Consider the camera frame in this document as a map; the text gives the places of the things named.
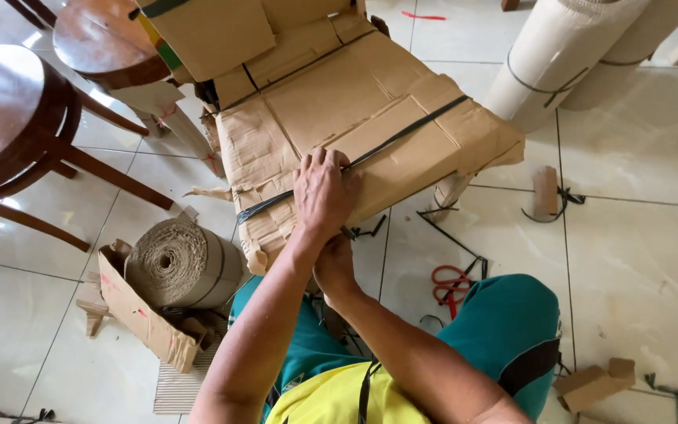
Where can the upright cardboard scrap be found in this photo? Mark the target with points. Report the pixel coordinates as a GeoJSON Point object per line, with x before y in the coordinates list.
{"type": "Point", "coordinates": [545, 191]}

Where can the teal shorts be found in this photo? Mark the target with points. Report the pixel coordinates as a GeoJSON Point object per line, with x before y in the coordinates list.
{"type": "Point", "coordinates": [504, 330]}

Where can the cardboard-wrapped furniture bundle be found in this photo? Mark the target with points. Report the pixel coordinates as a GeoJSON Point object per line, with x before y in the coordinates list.
{"type": "Point", "coordinates": [327, 100]}

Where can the folded brown cardboard offcut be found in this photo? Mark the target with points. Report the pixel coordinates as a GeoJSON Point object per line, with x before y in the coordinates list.
{"type": "Point", "coordinates": [592, 383]}

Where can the cardboard-wrapped chair leg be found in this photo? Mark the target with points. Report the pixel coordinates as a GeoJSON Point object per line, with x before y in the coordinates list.
{"type": "Point", "coordinates": [186, 132]}

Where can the small corrugated paper roll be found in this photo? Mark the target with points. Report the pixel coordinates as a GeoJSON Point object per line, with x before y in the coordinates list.
{"type": "Point", "coordinates": [198, 265]}

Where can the person's left hand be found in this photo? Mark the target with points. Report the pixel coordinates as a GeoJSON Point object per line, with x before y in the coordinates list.
{"type": "Point", "coordinates": [324, 194]}

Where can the dark wooden chair legs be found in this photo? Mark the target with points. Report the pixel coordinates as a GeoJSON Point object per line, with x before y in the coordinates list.
{"type": "Point", "coordinates": [27, 9]}

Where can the open brown cardboard box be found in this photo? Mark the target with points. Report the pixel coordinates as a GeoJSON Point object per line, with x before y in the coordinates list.
{"type": "Point", "coordinates": [139, 318]}

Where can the torn cardboard scraps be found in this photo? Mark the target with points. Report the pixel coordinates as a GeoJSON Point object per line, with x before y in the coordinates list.
{"type": "Point", "coordinates": [93, 306]}

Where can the person's right hand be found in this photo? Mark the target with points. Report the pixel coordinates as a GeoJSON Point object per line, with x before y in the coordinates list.
{"type": "Point", "coordinates": [336, 271]}

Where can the small wooden block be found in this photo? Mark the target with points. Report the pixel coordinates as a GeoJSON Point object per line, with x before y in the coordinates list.
{"type": "Point", "coordinates": [509, 4]}

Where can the yellow shirt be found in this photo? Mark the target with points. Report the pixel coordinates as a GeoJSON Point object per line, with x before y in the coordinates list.
{"type": "Point", "coordinates": [327, 397]}

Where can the flat corrugated paper sheet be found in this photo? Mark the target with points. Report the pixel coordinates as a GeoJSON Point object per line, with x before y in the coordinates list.
{"type": "Point", "coordinates": [180, 391]}

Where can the large corrugated paper roll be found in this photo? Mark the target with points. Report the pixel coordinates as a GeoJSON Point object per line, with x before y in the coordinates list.
{"type": "Point", "coordinates": [551, 59]}
{"type": "Point", "coordinates": [627, 76]}

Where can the red tape scrap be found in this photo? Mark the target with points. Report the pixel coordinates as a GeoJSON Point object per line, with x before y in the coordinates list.
{"type": "Point", "coordinates": [424, 16]}

